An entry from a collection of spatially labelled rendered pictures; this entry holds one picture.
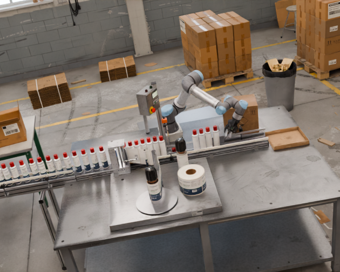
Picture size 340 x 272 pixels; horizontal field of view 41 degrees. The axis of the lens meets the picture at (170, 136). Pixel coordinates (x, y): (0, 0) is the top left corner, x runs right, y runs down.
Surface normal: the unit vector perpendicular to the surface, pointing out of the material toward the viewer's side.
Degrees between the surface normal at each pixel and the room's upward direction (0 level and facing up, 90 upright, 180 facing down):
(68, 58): 90
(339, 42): 90
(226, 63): 87
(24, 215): 0
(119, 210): 0
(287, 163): 0
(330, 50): 92
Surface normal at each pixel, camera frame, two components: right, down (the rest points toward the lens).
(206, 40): 0.25, 0.44
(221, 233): -0.13, -0.86
